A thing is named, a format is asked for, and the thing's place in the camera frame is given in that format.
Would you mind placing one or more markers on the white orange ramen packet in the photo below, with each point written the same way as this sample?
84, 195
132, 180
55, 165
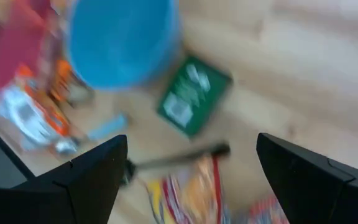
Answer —
30, 115

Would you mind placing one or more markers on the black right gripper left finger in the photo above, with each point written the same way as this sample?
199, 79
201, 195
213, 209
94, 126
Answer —
57, 199

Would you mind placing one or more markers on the blue bowl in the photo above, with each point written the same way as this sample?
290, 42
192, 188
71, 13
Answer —
120, 43

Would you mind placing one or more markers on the pink plastic bin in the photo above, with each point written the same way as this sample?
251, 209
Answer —
8, 56

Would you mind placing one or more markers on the orange brown cocoa packet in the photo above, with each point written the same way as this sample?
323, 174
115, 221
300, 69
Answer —
61, 77

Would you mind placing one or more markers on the green rectangular spice tin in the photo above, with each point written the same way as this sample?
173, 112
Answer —
194, 96

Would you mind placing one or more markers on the large black spoon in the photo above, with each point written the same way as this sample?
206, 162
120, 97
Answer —
179, 158

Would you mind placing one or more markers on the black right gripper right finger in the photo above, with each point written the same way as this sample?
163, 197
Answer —
322, 199

